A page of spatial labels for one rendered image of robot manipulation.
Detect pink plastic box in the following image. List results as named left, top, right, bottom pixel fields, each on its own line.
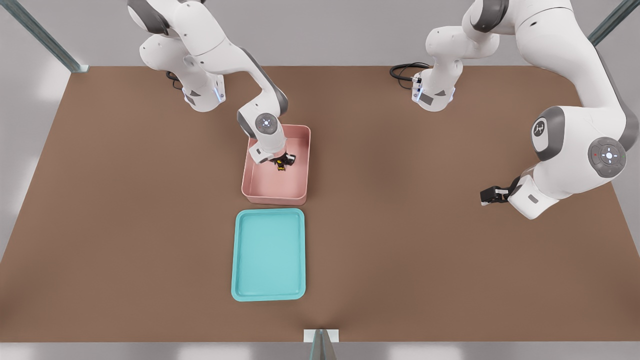
left=241, top=124, right=312, bottom=206

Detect pale blue-green tray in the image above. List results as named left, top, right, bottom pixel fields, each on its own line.
left=231, top=208, right=306, bottom=302

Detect silver frame post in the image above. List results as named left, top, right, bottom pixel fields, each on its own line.
left=588, top=0, right=640, bottom=47
left=0, top=0, right=89, bottom=74
left=303, top=329, right=340, bottom=360

